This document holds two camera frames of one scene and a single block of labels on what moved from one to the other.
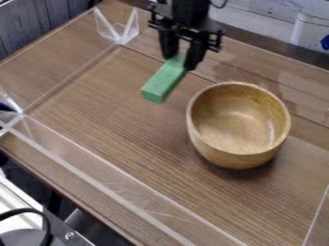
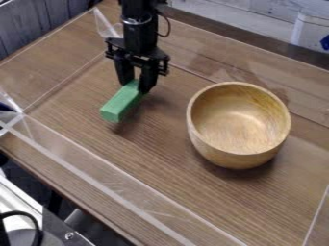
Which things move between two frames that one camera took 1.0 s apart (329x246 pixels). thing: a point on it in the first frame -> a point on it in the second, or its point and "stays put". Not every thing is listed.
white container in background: (308, 30) stays put
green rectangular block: (165, 79) -> (116, 106)
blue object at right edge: (324, 42) stays put
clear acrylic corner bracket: (117, 32) stays put
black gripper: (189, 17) -> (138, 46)
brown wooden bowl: (239, 123) stays put
